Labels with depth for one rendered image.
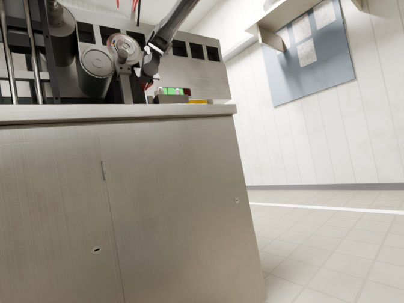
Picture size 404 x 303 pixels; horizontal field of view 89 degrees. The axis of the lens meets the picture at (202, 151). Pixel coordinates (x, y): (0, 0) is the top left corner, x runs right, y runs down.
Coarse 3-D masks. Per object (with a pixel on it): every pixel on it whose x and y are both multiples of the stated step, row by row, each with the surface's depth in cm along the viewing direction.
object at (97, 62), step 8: (88, 48) 83; (96, 48) 84; (88, 56) 83; (96, 56) 84; (104, 56) 86; (88, 64) 83; (96, 64) 84; (104, 64) 85; (112, 64) 87; (96, 72) 84; (104, 72) 85
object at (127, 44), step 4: (124, 40) 90; (128, 40) 91; (116, 44) 89; (120, 44) 88; (124, 44) 89; (128, 44) 91; (132, 44) 91; (124, 48) 90; (128, 48) 91; (132, 48) 91; (132, 52) 91; (128, 56) 91
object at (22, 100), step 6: (6, 102) 93; (24, 102) 96; (30, 102) 97; (48, 102) 101; (66, 102) 105; (72, 102) 106; (78, 102) 108; (84, 102) 109; (90, 102) 111; (96, 102) 113; (102, 102) 114
